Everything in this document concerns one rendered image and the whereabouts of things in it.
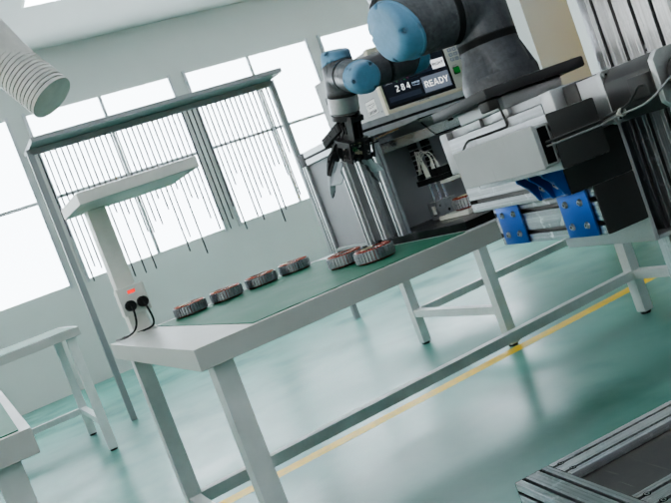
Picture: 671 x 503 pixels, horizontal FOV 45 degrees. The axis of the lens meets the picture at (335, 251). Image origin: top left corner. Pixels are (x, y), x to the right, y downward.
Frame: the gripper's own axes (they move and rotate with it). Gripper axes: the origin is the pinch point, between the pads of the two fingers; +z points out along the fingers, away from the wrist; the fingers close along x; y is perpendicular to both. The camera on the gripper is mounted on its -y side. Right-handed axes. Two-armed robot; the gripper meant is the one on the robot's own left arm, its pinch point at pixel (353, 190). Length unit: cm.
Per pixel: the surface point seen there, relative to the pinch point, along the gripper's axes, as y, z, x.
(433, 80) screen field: -29, -15, 52
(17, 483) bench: 27, 23, -98
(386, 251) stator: 4.7, 17.1, 3.7
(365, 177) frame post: -28.4, 6.9, 21.5
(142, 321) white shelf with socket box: -70, 41, -45
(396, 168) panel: -34, 9, 37
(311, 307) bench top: 20.6, 16.2, -28.6
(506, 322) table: -90, 115, 121
